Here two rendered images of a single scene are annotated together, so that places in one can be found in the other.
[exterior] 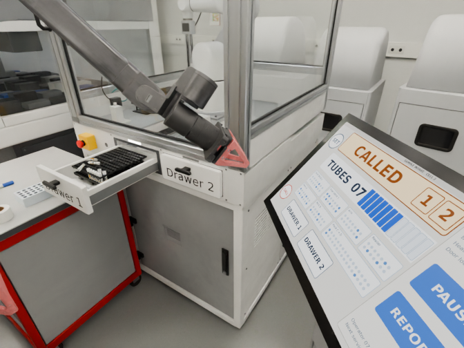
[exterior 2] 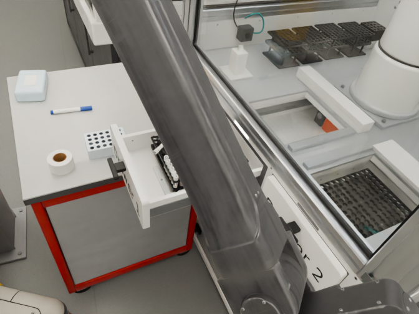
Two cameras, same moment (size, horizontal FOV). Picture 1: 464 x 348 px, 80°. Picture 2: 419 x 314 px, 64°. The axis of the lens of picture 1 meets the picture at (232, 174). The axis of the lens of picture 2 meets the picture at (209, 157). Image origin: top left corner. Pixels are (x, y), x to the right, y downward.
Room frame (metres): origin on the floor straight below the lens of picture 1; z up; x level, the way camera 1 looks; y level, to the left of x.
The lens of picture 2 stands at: (0.40, 0.18, 1.56)
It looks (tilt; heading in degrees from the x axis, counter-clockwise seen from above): 45 degrees down; 25
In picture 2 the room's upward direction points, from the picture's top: 10 degrees clockwise
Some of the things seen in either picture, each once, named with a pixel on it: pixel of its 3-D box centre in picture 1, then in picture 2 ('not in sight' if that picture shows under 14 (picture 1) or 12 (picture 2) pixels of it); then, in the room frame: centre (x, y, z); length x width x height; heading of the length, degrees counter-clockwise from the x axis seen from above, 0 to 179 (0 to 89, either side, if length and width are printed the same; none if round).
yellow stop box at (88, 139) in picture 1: (87, 141); not in sight; (1.27, 0.71, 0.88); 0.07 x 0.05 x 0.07; 57
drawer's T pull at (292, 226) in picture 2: (184, 170); (291, 228); (0.91, 0.18, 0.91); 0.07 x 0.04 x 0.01; 57
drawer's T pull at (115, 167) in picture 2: (52, 184); (117, 167); (0.81, 0.61, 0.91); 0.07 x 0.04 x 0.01; 57
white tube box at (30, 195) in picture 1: (36, 192); (106, 142); (0.95, 0.80, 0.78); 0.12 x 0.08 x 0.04; 145
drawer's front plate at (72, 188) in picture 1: (63, 188); (128, 173); (0.83, 0.60, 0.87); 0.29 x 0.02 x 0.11; 57
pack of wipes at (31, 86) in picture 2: not in sight; (32, 85); (1.00, 1.21, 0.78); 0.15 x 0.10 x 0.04; 45
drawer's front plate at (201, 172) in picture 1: (190, 175); (296, 232); (0.93, 0.16, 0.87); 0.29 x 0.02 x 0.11; 57
